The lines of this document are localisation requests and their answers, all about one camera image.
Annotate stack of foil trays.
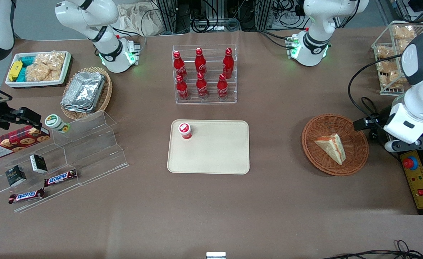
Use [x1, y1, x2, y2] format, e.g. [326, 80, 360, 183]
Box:
[61, 71, 106, 114]

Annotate black floor cable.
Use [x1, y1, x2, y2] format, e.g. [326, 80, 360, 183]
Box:
[322, 240, 423, 259]

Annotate beige plastic tray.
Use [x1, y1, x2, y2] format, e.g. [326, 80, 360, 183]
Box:
[167, 120, 250, 175]

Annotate clear bag of snacks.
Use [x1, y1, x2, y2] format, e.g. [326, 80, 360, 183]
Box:
[381, 72, 409, 89]
[393, 25, 416, 40]
[375, 45, 396, 60]
[397, 39, 414, 53]
[377, 59, 403, 74]

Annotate red emergency stop button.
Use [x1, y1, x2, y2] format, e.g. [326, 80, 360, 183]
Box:
[402, 156, 419, 171]

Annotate beige cloth bag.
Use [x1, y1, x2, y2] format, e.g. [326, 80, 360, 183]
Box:
[114, 2, 166, 37]

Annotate clear bag of crackers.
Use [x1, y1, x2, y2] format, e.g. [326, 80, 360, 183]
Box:
[25, 52, 67, 82]

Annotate green-lidded white cup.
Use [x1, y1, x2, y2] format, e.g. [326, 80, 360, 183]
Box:
[45, 114, 71, 134]

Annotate yellow snack packet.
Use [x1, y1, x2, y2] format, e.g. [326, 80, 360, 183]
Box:
[8, 60, 23, 82]

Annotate red cola bottle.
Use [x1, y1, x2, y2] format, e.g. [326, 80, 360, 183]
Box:
[176, 74, 191, 101]
[173, 51, 188, 80]
[217, 74, 229, 100]
[222, 47, 235, 79]
[196, 72, 209, 100]
[195, 47, 208, 76]

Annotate teal snack packets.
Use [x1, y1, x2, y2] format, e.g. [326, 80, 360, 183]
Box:
[17, 55, 36, 82]

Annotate white wire basket shelf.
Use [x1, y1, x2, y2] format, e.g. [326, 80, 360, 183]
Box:
[371, 21, 423, 96]

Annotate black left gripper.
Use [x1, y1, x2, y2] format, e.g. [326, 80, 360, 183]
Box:
[353, 104, 396, 141]

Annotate clear acrylic stepped stand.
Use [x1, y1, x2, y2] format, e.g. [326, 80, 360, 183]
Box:
[0, 110, 129, 213]

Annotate small black box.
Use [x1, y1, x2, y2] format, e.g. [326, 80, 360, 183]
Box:
[5, 165, 27, 187]
[29, 154, 49, 174]

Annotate round brown wicker basket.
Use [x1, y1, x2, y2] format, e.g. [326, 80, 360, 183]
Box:
[301, 114, 369, 177]

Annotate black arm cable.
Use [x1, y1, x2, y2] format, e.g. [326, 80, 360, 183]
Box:
[347, 54, 403, 127]

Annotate white rectangular plastic bin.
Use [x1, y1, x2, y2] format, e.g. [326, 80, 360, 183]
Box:
[5, 51, 72, 89]

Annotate oval light wicker basket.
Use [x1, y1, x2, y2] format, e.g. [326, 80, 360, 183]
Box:
[61, 66, 113, 121]

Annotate red tartan cookie box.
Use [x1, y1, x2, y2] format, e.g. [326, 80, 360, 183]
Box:
[0, 126, 51, 161]

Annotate brown Snickers bar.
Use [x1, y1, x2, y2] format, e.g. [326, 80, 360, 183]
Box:
[44, 169, 78, 188]
[8, 188, 46, 205]

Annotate yellow control box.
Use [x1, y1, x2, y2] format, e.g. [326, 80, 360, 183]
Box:
[399, 149, 423, 215]

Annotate triangular sandwich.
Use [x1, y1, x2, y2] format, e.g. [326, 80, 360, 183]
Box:
[314, 133, 346, 165]

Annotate clear acrylic bottle rack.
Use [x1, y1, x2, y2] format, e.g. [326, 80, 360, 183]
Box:
[172, 44, 237, 105]

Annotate red-lidded small cup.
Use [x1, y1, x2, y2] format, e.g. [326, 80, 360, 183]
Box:
[178, 122, 193, 141]

